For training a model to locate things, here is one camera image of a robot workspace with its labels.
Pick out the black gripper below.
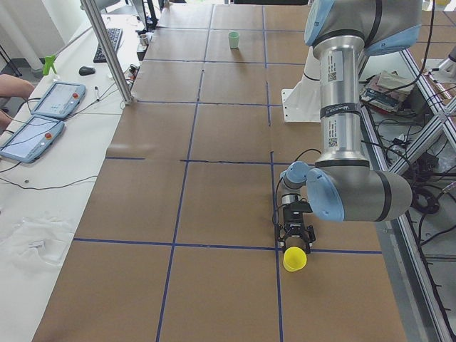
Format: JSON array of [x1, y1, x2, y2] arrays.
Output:
[[276, 201, 316, 254]]

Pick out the yellow plastic cup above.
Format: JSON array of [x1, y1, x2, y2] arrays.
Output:
[[282, 247, 307, 272]]

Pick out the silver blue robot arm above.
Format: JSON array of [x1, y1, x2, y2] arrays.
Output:
[[274, 1, 422, 253]]

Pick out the stack of books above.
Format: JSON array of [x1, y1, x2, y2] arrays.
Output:
[[361, 71, 415, 113]]

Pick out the light green plastic cup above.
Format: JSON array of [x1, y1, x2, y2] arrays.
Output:
[[228, 31, 239, 49]]

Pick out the small metal cup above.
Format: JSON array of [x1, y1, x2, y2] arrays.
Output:
[[139, 34, 149, 46]]

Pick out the clear plastic bag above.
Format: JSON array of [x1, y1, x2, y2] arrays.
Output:
[[1, 216, 76, 267]]

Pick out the black computer mouse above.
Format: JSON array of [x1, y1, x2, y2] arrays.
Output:
[[78, 66, 96, 76]]

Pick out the black keyboard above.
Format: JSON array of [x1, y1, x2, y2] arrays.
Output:
[[93, 27, 124, 64]]

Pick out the upper blue teach pendant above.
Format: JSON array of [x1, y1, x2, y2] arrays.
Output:
[[31, 81, 86, 119]]

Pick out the blue teach pendant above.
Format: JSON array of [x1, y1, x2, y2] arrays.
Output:
[[31, 81, 86, 119], [1, 115, 65, 163]]

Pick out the lower blue teach pendant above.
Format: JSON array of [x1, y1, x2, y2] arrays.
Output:
[[1, 115, 65, 163]]

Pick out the green spray bottle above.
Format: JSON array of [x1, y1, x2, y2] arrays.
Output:
[[42, 55, 57, 76]]

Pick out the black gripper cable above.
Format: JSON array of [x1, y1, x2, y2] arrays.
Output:
[[271, 148, 323, 225]]

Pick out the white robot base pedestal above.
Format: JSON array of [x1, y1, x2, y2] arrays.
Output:
[[281, 47, 321, 123]]

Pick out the aluminium frame post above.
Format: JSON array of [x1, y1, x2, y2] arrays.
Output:
[[81, 0, 133, 105]]

